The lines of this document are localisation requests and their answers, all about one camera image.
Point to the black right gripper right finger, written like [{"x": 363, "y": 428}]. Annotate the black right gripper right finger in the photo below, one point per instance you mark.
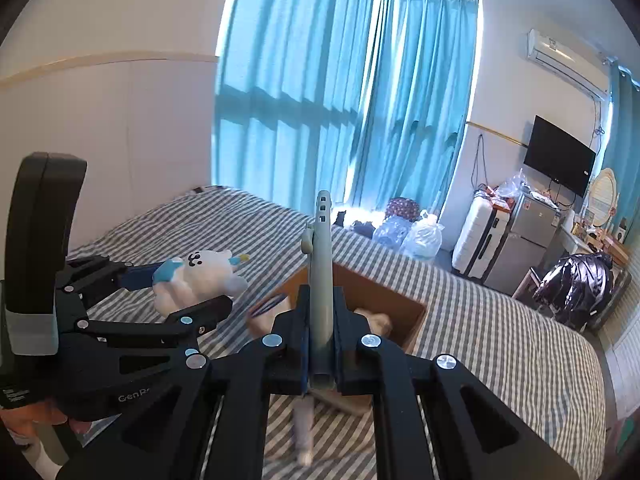
[{"x": 433, "y": 419}]

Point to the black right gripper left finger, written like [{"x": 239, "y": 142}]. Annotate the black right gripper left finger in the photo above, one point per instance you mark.
[{"x": 211, "y": 422}]

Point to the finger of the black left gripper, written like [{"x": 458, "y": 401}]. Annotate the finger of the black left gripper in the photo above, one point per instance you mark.
[
  {"x": 181, "y": 327},
  {"x": 95, "y": 278}
]

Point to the white plush toy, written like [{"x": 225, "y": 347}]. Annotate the white plush toy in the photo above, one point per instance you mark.
[{"x": 180, "y": 283}]

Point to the white cream tube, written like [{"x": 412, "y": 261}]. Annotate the white cream tube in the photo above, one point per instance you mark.
[{"x": 303, "y": 420}]

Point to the brown cardboard box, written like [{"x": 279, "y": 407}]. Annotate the brown cardboard box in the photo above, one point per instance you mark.
[{"x": 407, "y": 315}]

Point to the cream lace underwear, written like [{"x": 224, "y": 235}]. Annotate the cream lace underwear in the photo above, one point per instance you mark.
[{"x": 371, "y": 328}]

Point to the grey green hair tool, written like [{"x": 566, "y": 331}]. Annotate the grey green hair tool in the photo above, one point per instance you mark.
[{"x": 317, "y": 246}]

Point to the person left hand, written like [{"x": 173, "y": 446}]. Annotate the person left hand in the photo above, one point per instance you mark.
[{"x": 23, "y": 421}]

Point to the checkered bed sheet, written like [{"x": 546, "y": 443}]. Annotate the checkered bed sheet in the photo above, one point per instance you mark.
[{"x": 546, "y": 373}]

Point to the black puffer jacket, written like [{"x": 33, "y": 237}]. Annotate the black puffer jacket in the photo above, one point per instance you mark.
[{"x": 581, "y": 291}]

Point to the white plastic bag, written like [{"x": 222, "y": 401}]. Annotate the white plastic bag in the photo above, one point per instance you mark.
[{"x": 424, "y": 238}]

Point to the white suitcase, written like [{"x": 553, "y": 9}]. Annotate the white suitcase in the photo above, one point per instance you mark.
[{"x": 480, "y": 236}]

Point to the clear water bottle bag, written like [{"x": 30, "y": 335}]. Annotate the clear water bottle bag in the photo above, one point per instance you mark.
[{"x": 392, "y": 232}]

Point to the silver mini fridge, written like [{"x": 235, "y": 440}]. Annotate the silver mini fridge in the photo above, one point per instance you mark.
[{"x": 529, "y": 233}]

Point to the wooden vanity desk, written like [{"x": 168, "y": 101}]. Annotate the wooden vanity desk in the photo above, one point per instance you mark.
[{"x": 601, "y": 241}]

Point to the dark red patterned bag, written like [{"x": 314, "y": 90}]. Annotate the dark red patterned bag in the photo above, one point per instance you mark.
[{"x": 404, "y": 208}]

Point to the blue window curtain left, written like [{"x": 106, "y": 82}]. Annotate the blue window curtain left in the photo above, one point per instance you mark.
[{"x": 287, "y": 100}]

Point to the blue window curtain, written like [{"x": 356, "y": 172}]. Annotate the blue window curtain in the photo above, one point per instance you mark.
[
  {"x": 287, "y": 100},
  {"x": 415, "y": 99}
]

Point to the oval vanity mirror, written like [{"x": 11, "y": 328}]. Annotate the oval vanity mirror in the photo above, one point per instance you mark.
[{"x": 602, "y": 198}]

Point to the blue curtain right window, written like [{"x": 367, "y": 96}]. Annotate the blue curtain right window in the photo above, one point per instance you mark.
[{"x": 622, "y": 153}]

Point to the blue window curtain middle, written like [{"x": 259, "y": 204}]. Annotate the blue window curtain middle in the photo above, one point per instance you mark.
[{"x": 415, "y": 99}]

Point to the white air conditioner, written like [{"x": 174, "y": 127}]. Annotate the white air conditioner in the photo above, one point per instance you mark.
[{"x": 569, "y": 65}]

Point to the black phone on mount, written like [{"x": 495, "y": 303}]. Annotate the black phone on mount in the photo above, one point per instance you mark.
[{"x": 43, "y": 203}]

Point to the black wall television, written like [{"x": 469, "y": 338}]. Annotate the black wall television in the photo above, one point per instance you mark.
[{"x": 559, "y": 156}]

